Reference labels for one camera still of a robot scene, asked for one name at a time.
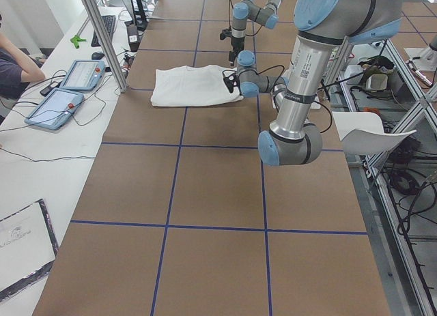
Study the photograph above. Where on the black keyboard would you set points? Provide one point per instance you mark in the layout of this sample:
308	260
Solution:
109	22

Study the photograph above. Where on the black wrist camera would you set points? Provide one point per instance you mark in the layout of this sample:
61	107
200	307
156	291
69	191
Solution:
225	33
230	79

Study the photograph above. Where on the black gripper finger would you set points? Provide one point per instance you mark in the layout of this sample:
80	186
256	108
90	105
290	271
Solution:
232	57

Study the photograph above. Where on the white long-sleeve printed shirt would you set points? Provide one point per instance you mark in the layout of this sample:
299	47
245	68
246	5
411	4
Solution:
188	86

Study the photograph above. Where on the aluminium frame post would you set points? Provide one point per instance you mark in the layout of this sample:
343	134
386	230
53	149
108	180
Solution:
105	42

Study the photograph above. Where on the blue teach pendant far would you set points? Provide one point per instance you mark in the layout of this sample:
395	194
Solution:
83	75

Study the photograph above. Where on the blue teach pendant near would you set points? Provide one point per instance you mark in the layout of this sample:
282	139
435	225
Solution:
55	110

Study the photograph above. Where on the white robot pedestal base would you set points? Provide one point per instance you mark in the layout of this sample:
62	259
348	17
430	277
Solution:
315	101

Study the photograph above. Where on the white plastic chair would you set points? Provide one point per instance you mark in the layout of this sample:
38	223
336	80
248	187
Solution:
362	133

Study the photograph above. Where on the seated person dark shirt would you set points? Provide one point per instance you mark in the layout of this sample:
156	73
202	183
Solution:
18	69

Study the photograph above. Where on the white board black border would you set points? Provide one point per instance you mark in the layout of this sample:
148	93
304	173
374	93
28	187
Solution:
28	248

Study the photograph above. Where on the green plastic clamp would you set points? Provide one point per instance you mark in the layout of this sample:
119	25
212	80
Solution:
76	40

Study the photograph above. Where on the blue teach pendant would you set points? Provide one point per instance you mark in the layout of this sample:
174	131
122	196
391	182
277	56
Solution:
83	75
55	110

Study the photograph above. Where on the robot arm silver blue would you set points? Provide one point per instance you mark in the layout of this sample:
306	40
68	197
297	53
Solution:
243	11
322	25

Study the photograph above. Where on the black power adapter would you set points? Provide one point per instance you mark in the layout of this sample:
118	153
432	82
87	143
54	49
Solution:
133	38

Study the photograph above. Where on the black computer mouse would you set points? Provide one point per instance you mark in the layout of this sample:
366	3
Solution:
97	55

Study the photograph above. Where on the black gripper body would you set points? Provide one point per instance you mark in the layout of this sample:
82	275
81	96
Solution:
233	44

